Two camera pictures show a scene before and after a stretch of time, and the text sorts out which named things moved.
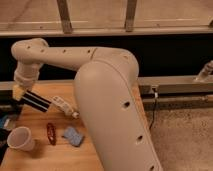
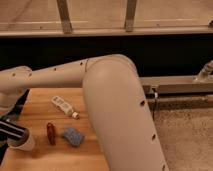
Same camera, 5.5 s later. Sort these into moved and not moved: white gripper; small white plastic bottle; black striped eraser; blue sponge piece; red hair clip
Moved: black striped eraser; white gripper
Not moved: red hair clip; blue sponge piece; small white plastic bottle
